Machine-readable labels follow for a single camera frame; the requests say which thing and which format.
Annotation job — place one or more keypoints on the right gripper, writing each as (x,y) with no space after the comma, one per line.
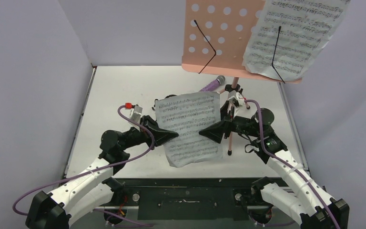
(226,127)

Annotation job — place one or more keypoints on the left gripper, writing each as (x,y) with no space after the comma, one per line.
(159,136)

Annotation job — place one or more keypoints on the sheet music page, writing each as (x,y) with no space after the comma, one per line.
(187,114)
(289,35)

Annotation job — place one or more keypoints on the pink music stand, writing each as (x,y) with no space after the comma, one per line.
(216,33)

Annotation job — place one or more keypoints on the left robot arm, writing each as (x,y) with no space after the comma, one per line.
(94,186)

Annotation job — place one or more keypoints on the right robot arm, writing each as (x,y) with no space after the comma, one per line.
(309,205)

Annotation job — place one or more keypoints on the black mini tripod mic stand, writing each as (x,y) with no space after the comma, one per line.
(155,101)

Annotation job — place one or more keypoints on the purple glitter microphone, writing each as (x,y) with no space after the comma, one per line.
(213,85)

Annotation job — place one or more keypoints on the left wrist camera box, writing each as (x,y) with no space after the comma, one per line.
(135,112)

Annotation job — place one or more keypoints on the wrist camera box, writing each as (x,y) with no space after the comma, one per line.
(135,112)
(235,100)

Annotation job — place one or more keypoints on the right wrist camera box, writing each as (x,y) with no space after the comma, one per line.
(235,100)

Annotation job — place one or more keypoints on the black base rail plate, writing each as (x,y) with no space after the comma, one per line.
(177,198)

